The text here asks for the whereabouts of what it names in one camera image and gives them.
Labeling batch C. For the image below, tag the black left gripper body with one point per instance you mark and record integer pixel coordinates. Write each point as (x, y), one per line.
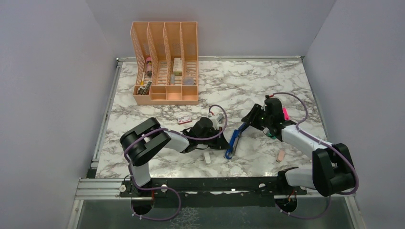
(214, 143)

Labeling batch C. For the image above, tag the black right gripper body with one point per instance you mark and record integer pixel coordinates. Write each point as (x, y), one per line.
(268, 120)

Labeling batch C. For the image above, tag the red white staple box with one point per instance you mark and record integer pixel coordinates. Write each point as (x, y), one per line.
(184, 119)

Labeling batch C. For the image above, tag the small white stapler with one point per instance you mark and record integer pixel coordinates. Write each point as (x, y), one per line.
(207, 157)

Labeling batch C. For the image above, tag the blue stapler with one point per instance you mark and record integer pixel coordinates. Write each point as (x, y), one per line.
(231, 151)

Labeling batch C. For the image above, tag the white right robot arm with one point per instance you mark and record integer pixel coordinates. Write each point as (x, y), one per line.
(331, 171)

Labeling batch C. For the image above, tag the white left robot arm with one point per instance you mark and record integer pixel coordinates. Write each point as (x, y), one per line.
(144, 141)

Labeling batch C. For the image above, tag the green eraser block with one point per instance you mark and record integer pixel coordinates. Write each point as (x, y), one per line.
(270, 135)

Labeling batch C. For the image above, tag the pink highlighter marker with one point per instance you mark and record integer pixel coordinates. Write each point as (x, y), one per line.
(285, 113)

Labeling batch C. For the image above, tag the pink eraser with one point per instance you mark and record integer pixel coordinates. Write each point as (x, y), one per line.
(280, 155)

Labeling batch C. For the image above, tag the clear tape roll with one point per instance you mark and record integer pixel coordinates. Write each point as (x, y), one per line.
(188, 81)

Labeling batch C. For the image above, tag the green white small box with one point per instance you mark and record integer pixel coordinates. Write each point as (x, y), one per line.
(177, 66)

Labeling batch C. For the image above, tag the black label card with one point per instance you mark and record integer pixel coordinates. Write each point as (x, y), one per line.
(144, 89)

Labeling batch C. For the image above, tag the orange plastic desk organizer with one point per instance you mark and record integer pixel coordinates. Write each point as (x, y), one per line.
(163, 41)

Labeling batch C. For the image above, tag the pink glue stick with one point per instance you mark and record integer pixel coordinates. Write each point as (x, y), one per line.
(149, 67)

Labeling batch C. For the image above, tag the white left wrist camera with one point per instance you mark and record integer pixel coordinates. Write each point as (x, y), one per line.
(216, 119)

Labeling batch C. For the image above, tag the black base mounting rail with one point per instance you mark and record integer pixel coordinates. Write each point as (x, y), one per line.
(208, 192)

